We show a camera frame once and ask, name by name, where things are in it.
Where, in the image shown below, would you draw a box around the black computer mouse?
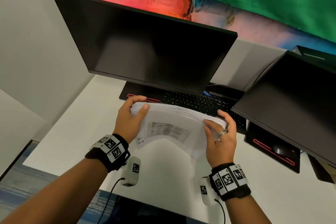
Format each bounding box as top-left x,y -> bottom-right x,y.
272,143 -> 290,155

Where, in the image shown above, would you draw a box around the glossy black box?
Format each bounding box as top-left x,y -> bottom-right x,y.
206,83 -> 245,102

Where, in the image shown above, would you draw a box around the stack of white printed papers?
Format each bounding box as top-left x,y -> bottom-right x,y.
130,102 -> 228,160

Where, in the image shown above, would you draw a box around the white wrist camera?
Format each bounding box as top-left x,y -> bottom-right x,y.
199,176 -> 217,206
120,156 -> 142,187

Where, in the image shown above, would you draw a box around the black right camera cable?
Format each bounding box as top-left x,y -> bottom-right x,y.
214,199 -> 226,224

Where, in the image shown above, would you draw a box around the person's right forearm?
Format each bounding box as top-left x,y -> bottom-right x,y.
224,195 -> 272,224

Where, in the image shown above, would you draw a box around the person's left hand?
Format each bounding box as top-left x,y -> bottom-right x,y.
113,96 -> 151,145

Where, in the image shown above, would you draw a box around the black camera cable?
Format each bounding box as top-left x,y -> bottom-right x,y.
97,178 -> 126,224
214,199 -> 226,224

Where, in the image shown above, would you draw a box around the black mouse pad red trim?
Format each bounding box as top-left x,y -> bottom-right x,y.
244,122 -> 301,174

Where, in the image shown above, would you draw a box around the black right wristband with markers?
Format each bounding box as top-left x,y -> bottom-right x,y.
209,163 -> 252,202

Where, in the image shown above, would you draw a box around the black computer monitor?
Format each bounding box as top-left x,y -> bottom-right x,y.
51,0 -> 238,97
230,50 -> 336,167

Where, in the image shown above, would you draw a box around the person's dark trousers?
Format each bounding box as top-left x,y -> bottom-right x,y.
105,196 -> 200,224

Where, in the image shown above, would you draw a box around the person's left forearm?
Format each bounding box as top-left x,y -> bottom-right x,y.
0,157 -> 109,224

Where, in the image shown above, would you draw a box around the grey desk divider panel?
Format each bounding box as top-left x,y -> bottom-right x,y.
210,38 -> 287,92

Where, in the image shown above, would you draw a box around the black left camera cable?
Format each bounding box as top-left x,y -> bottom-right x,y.
97,178 -> 126,224

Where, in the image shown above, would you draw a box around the person's right hand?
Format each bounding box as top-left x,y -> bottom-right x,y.
203,110 -> 238,169

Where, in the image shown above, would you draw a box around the black left wristband with markers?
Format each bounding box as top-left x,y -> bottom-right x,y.
85,134 -> 131,173

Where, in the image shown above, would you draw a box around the black flat device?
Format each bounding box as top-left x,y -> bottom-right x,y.
307,154 -> 335,185

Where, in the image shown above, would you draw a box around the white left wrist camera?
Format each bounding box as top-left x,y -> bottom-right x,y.
120,156 -> 142,187

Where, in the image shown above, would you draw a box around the black red-striped monitor base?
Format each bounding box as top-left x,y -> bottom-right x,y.
119,81 -> 168,104

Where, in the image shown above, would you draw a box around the white table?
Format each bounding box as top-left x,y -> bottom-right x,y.
22,74 -> 336,224

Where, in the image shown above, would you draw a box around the black keyboard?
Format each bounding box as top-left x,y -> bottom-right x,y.
160,90 -> 247,135

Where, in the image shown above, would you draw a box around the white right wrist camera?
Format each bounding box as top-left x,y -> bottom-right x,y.
199,176 -> 217,206

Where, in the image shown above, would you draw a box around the black wristband with markers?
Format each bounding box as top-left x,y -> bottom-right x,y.
209,163 -> 252,202
85,134 -> 131,173

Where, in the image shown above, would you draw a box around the dark grey box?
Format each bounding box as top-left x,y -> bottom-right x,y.
291,45 -> 336,62

